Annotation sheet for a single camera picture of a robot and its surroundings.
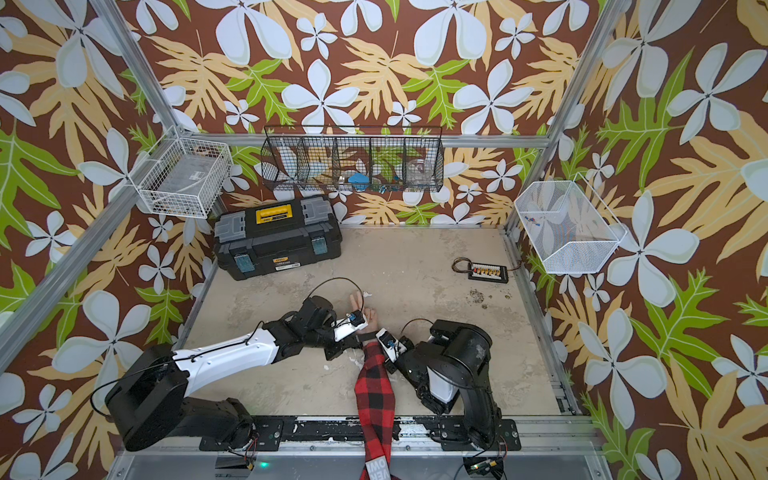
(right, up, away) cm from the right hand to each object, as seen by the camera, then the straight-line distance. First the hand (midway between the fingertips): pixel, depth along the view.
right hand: (383, 336), depth 89 cm
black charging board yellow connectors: (+37, +19, +15) cm, 45 cm away
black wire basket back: (-10, +57, +8) cm, 58 cm away
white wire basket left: (-58, +48, -4) cm, 75 cm away
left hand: (-8, +3, -5) cm, 9 cm away
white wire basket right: (+53, +32, -6) cm, 62 cm away
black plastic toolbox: (-35, +31, +6) cm, 47 cm away
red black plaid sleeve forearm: (-2, -11, -13) cm, 17 cm away
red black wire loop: (+30, +24, +22) cm, 44 cm away
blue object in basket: (-8, +48, +4) cm, 49 cm away
